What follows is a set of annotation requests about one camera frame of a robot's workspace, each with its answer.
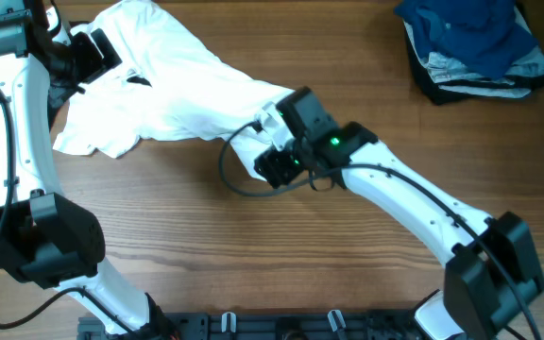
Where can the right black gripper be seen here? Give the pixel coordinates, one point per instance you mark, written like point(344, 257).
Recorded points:
point(277, 167)

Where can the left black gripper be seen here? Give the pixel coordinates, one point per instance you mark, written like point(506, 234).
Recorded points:
point(96, 68)

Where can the white t-shirt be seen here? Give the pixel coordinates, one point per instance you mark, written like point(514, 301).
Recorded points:
point(168, 87)

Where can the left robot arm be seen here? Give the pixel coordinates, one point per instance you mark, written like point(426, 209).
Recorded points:
point(46, 238)

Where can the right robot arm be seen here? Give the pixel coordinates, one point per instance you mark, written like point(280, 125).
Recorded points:
point(491, 269)

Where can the folded grey garment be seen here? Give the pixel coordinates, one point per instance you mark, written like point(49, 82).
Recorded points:
point(451, 71)

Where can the folded navy blue garment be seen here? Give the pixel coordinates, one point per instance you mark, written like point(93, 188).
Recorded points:
point(482, 34)

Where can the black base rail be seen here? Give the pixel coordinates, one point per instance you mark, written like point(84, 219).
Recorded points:
point(335, 324)

